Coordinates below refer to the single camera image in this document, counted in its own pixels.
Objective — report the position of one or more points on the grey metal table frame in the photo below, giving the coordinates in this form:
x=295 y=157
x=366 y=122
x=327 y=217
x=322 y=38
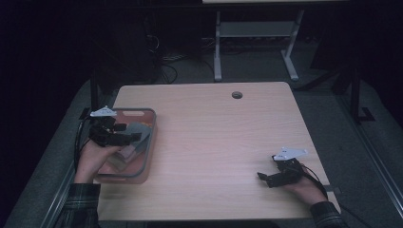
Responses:
x=256 y=29

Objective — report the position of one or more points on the person's right hand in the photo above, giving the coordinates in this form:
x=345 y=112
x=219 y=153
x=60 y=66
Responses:
x=305 y=191

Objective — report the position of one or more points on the pink bin with grey rim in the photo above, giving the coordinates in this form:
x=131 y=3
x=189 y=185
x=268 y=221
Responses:
x=147 y=164

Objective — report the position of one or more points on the round table grommet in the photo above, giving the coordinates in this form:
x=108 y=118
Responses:
x=237 y=95

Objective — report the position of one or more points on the person's left hand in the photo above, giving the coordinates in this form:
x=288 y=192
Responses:
x=92 y=160

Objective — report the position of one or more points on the black tape strip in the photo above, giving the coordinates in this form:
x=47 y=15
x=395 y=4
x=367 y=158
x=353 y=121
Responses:
x=335 y=190

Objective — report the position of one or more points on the aluminium rail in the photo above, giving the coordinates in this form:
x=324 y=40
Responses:
x=374 y=152
x=60 y=190

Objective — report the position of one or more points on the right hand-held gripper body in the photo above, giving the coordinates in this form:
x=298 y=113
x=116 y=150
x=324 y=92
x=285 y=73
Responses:
x=288 y=172

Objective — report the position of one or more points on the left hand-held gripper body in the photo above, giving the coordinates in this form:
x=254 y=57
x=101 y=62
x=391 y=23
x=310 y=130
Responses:
x=103 y=133

